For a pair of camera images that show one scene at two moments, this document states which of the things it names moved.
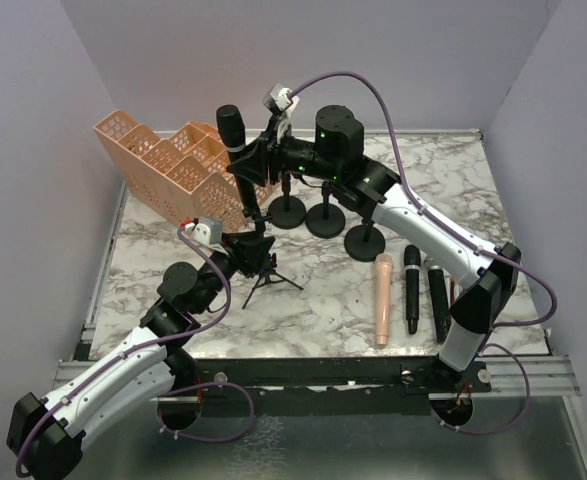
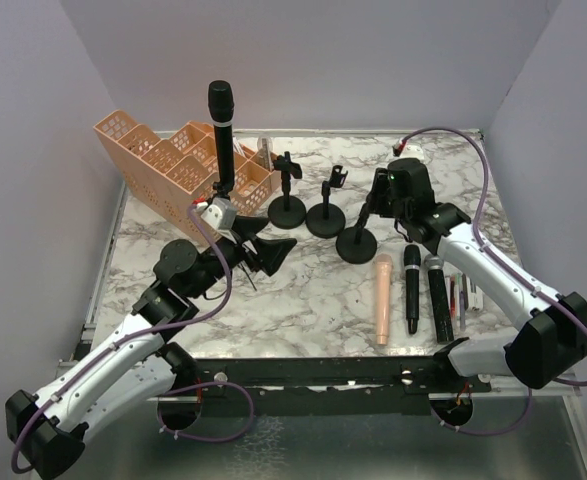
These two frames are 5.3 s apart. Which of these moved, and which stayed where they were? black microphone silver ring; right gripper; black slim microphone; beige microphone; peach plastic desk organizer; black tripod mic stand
Moved: right gripper; black microphone silver ring; black tripod mic stand
Stayed: peach plastic desk organizer; black slim microphone; beige microphone
